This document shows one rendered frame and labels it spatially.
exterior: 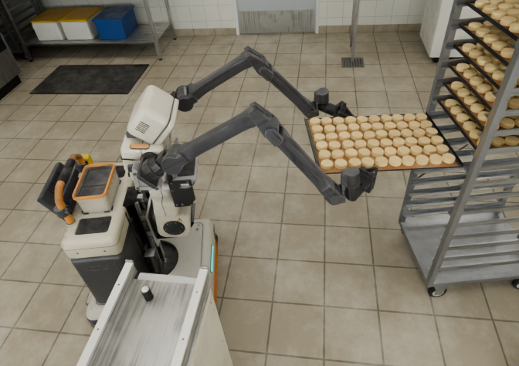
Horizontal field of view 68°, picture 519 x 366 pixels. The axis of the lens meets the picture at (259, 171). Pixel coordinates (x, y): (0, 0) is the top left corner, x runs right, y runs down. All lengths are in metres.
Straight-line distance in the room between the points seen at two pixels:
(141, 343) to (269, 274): 1.22
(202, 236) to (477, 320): 1.59
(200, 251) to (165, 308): 0.87
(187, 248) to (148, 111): 1.05
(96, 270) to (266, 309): 0.97
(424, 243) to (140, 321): 1.71
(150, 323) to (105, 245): 0.50
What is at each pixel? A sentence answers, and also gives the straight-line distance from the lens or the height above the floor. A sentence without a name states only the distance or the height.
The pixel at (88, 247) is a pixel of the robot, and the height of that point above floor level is 0.78.
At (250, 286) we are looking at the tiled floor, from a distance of 2.45.
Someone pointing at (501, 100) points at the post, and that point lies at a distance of 1.60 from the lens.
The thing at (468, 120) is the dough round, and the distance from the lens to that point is 1.96.
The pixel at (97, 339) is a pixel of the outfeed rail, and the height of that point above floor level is 0.90.
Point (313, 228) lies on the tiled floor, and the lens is 2.70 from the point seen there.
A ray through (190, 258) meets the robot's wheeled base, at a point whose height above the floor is 0.28.
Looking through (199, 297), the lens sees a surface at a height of 0.90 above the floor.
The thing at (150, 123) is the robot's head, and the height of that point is 1.27.
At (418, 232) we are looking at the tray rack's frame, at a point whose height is 0.15.
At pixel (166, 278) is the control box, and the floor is 0.84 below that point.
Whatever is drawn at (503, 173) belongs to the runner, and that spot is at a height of 0.50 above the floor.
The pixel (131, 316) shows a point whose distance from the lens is 1.50.
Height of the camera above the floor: 2.08
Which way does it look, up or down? 42 degrees down
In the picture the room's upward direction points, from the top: 6 degrees counter-clockwise
